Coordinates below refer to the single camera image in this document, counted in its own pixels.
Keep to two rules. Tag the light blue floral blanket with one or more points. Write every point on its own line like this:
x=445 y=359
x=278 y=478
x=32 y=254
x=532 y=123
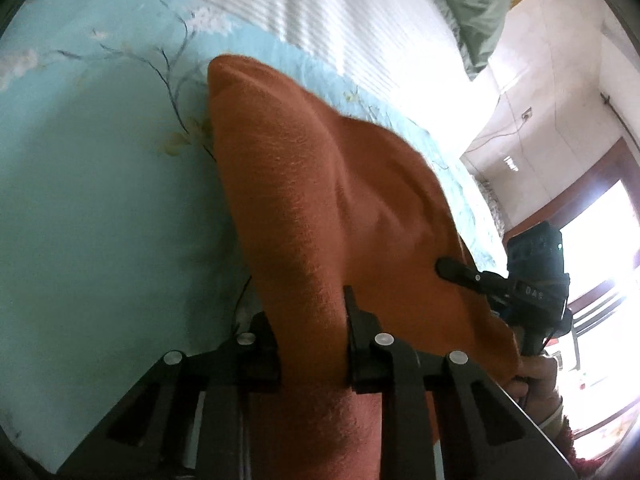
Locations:
x=100 y=185

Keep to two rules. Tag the white wall outlet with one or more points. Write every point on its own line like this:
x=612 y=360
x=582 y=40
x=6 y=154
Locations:
x=526 y=115

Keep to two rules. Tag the brown door frame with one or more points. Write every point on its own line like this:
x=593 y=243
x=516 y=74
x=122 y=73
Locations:
x=575 y=190

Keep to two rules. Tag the black wall pipe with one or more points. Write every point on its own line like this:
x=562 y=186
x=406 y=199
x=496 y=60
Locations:
x=620 y=117

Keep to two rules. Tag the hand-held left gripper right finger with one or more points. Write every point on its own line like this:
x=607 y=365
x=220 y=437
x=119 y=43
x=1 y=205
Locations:
x=362 y=355

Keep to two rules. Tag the grey patterned cloth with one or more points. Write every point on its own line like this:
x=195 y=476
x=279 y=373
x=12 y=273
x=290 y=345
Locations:
x=495 y=205

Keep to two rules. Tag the green pillow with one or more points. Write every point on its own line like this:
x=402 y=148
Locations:
x=475 y=5

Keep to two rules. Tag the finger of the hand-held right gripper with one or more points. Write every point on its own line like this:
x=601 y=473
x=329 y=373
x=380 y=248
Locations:
x=465 y=275

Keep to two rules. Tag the dark metal rack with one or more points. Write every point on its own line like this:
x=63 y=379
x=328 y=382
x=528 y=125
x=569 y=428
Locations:
x=600 y=305

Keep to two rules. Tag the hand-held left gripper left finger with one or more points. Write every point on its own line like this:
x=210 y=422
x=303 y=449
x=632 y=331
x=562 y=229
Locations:
x=260 y=355

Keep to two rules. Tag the orange knit sweater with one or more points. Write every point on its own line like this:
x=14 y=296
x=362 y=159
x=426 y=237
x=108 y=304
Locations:
x=325 y=185

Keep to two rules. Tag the white striped duvet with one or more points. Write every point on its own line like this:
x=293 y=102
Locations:
x=350 y=20

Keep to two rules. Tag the person's right hand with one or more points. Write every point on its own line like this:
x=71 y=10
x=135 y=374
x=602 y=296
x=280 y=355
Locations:
x=542 y=380

